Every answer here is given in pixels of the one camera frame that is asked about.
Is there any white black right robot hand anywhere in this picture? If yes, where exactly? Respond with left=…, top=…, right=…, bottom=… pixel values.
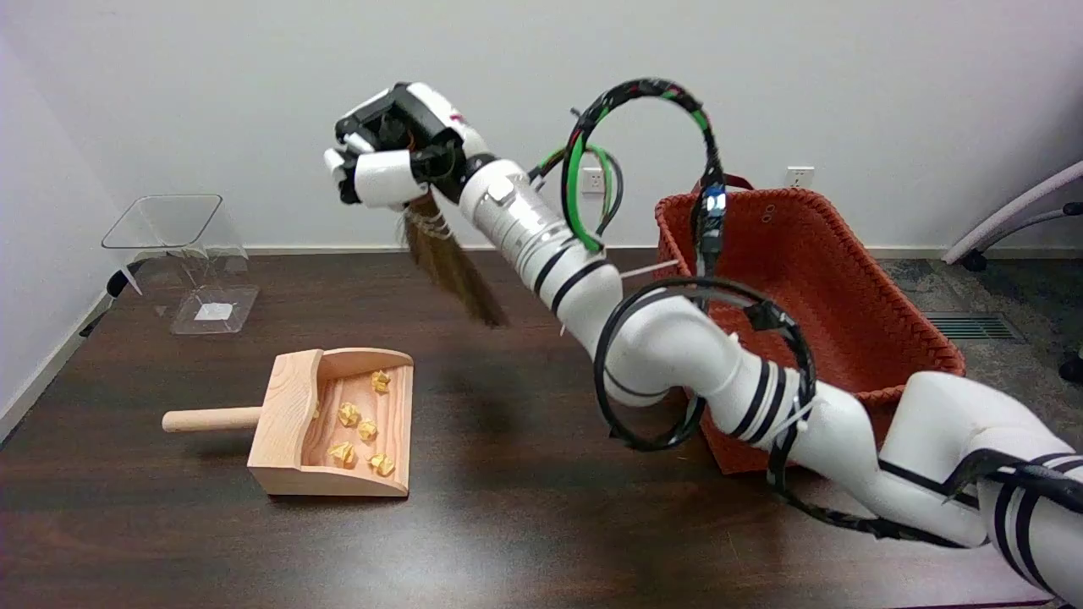
left=324, top=82, right=497, bottom=209

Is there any brown bristle hand broom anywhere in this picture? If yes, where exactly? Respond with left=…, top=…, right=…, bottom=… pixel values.
left=398, top=193, right=510, bottom=330

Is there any red woven storage basket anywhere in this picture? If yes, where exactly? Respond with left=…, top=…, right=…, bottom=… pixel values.
left=653, top=173, right=967, bottom=476

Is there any clear plastic container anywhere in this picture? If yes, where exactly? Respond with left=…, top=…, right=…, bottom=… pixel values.
left=101, top=194, right=261, bottom=336

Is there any metal floor vent grille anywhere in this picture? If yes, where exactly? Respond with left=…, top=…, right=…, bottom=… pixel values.
left=922, top=311, right=1027, bottom=343

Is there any grey office chair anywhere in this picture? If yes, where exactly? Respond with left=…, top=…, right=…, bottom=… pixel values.
left=941, top=161, right=1083, bottom=383

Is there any green cable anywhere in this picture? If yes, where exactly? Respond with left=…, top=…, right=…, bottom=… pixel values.
left=541, top=140, right=617, bottom=253

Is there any wooden dustpan with handle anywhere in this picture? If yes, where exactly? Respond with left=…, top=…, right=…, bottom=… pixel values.
left=162, top=348, right=415, bottom=497

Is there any black braided cable loop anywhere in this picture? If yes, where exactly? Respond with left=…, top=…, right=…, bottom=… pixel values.
left=560, top=78, right=730, bottom=280

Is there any blue lit cable adapter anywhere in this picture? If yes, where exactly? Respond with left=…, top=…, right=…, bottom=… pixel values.
left=699, top=184, right=728, bottom=255

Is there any black smooth cable loop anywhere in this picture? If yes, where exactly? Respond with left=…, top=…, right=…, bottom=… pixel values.
left=592, top=277, right=1083, bottom=542

